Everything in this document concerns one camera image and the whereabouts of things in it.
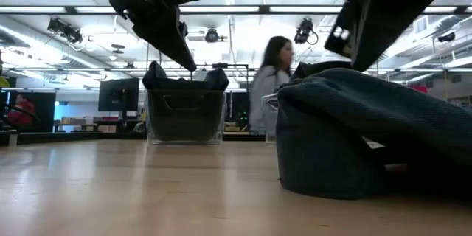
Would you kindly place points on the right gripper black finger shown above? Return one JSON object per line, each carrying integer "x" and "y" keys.
{"x": 341, "y": 33}
{"x": 387, "y": 18}

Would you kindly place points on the black ceiling spotlight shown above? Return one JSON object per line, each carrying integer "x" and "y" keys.
{"x": 304, "y": 31}
{"x": 446, "y": 37}
{"x": 211, "y": 35}
{"x": 66, "y": 31}

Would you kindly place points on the black computer monitor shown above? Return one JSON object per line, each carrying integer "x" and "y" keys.
{"x": 118, "y": 94}

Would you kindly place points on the dark blue garment pile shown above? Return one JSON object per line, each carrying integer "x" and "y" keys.
{"x": 350, "y": 125}

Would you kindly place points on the clear plastic bin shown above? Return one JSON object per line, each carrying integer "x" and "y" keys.
{"x": 184, "y": 142}

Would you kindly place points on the dark partition panel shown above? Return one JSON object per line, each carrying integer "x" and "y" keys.
{"x": 44, "y": 112}

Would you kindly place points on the person in red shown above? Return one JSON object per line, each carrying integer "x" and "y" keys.
{"x": 21, "y": 112}

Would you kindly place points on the yellow-green round object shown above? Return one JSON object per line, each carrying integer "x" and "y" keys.
{"x": 3, "y": 82}

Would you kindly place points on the black overhead frame bar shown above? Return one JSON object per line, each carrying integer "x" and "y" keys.
{"x": 228, "y": 9}

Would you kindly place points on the black aluminium table frame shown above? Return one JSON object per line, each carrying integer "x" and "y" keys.
{"x": 73, "y": 137}

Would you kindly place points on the silver aluminium post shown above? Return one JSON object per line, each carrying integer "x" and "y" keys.
{"x": 13, "y": 138}

